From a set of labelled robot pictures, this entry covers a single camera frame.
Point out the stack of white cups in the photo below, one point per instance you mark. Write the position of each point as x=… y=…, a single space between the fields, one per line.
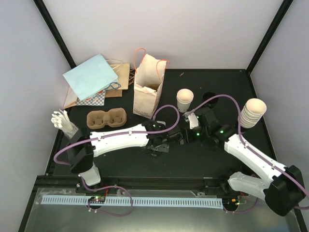
x=252 y=112

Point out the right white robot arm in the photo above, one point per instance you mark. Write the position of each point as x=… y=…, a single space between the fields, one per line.
x=279 y=186

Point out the cream bear paper bag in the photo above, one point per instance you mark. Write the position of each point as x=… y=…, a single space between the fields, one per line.
x=148 y=82

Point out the brown kraft paper bag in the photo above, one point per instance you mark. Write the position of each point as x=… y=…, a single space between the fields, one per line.
x=114 y=90

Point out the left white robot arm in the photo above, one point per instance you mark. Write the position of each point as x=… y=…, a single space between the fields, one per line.
x=94 y=144

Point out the light blue paper bag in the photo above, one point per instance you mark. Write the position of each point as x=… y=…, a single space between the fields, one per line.
x=90 y=77

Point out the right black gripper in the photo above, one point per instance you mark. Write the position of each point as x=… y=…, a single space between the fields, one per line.
x=189 y=137

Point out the checkered paper bag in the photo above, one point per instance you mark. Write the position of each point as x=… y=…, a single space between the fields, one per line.
x=96 y=100

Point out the white plastic cutlery bunch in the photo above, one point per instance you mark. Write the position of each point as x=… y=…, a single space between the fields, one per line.
x=61 y=121

